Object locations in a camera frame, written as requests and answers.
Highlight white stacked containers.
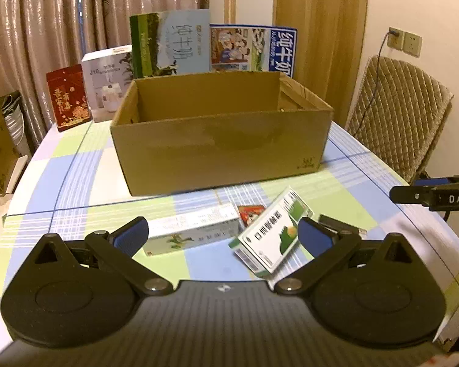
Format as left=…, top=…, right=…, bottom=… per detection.
left=2, top=94, right=32, bottom=157

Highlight golden curtain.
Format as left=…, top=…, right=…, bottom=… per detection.
left=273, top=0, right=370, bottom=127

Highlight brown cardboard box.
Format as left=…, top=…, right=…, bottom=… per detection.
left=110, top=71, right=335, bottom=197

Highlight dark charger cable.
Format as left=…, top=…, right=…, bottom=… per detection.
left=350, top=28, right=400, bottom=138

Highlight green and white milk carton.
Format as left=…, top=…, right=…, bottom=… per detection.
left=129, top=9, right=212, bottom=79

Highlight wall outlet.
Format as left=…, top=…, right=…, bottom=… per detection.
left=389, top=27, right=405, bottom=50
left=405, top=32, right=422, bottom=56

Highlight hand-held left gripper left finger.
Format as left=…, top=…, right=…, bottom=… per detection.
left=25, top=216, right=174, bottom=296

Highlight checked tablecloth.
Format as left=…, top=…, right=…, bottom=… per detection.
left=0, top=120, right=459, bottom=352

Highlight brown patterned curtain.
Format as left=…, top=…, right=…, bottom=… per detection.
left=0, top=0, right=211, bottom=154

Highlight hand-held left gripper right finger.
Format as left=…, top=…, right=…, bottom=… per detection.
left=274, top=216, right=425, bottom=296

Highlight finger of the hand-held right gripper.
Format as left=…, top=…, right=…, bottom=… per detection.
left=390, top=184, right=434, bottom=204

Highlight chair with quilted cover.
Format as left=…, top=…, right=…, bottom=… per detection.
left=344, top=54, right=455, bottom=186

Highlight white appliance box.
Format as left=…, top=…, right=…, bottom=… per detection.
left=80, top=44, right=134, bottom=124

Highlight red gift box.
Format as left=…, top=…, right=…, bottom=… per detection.
left=46, top=64, right=92, bottom=133

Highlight blue and white milk carton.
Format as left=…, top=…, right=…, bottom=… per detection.
left=210, top=24, right=299, bottom=79

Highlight white and green medicine box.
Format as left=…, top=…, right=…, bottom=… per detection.
left=143, top=203, right=242, bottom=257

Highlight red printed card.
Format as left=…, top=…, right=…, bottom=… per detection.
left=236, top=204, right=267, bottom=225

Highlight black packet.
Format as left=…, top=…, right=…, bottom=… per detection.
left=317, top=214, right=368, bottom=238

